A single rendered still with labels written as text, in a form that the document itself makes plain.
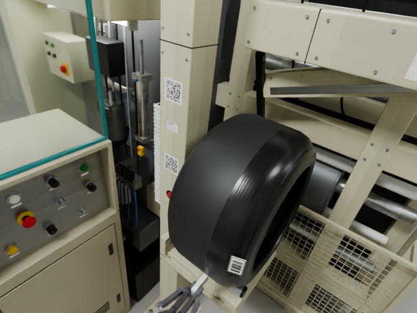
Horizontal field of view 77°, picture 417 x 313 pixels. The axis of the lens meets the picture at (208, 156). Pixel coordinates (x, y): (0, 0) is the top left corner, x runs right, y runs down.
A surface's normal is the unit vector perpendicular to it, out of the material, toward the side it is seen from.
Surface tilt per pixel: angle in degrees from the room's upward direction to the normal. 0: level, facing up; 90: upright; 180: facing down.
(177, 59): 90
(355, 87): 90
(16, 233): 90
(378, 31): 90
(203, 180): 50
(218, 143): 28
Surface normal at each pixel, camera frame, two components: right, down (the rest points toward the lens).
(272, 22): -0.61, 0.39
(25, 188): 0.79, 0.40
